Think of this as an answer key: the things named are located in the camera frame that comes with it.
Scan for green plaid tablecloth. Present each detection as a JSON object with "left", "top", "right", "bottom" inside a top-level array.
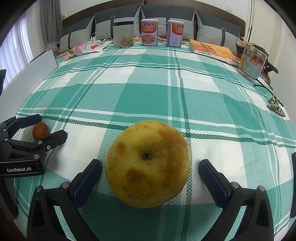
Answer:
[{"left": 14, "top": 43, "right": 296, "bottom": 241}]

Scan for hair clip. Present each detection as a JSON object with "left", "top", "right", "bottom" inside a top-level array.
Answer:
[{"left": 268, "top": 95, "right": 285, "bottom": 117}]

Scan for dark bag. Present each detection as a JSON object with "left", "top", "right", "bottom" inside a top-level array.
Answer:
[{"left": 254, "top": 45, "right": 280, "bottom": 75}]

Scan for white sheer curtain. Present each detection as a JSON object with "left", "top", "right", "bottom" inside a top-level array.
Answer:
[{"left": 0, "top": 21, "right": 31, "bottom": 72}]

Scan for small brown fruit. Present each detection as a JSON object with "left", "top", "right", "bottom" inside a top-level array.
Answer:
[{"left": 32, "top": 123, "right": 49, "bottom": 140}]

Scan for orange book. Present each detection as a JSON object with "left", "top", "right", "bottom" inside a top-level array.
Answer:
[{"left": 188, "top": 39, "right": 241, "bottom": 67}]

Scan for pink white snack bag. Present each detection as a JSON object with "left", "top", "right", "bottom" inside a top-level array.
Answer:
[{"left": 64, "top": 41, "right": 109, "bottom": 61}]

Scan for black eyeglasses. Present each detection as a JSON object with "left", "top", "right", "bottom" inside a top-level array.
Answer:
[{"left": 253, "top": 78, "right": 274, "bottom": 91}]

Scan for printed food can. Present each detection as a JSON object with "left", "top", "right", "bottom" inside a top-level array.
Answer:
[
  {"left": 141, "top": 19, "right": 158, "bottom": 47},
  {"left": 166, "top": 20, "right": 185, "bottom": 47}
]

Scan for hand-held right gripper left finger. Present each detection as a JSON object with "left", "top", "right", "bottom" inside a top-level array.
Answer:
[{"left": 27, "top": 159, "right": 103, "bottom": 241}]

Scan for white cable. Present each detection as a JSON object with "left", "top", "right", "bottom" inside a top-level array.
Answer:
[{"left": 91, "top": 32, "right": 114, "bottom": 44}]

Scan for grey cushion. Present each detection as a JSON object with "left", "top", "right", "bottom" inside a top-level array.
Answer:
[
  {"left": 141, "top": 4, "right": 196, "bottom": 40},
  {"left": 94, "top": 6, "right": 141, "bottom": 42},
  {"left": 60, "top": 16, "right": 95, "bottom": 56},
  {"left": 195, "top": 11, "right": 240, "bottom": 47}
]

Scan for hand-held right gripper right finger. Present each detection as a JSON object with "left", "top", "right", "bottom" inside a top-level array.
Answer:
[{"left": 198, "top": 159, "right": 274, "bottom": 241}]

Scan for clear labelled jar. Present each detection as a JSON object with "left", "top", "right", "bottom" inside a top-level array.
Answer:
[{"left": 239, "top": 42, "right": 269, "bottom": 83}]

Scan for grey curtain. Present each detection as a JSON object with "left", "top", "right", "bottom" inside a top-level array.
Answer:
[{"left": 44, "top": 0, "right": 63, "bottom": 45}]

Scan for yellow apple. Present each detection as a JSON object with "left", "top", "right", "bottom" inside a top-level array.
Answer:
[{"left": 105, "top": 120, "right": 191, "bottom": 208}]

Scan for white board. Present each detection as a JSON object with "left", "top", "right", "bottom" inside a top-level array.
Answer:
[{"left": 0, "top": 49, "right": 59, "bottom": 102}]

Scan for clear plastic bag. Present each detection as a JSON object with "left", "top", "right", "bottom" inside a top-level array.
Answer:
[{"left": 46, "top": 42, "right": 61, "bottom": 56}]

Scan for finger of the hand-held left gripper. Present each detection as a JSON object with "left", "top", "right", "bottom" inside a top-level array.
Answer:
[
  {"left": 0, "top": 114, "right": 42, "bottom": 140},
  {"left": 9, "top": 130, "right": 68, "bottom": 161}
]

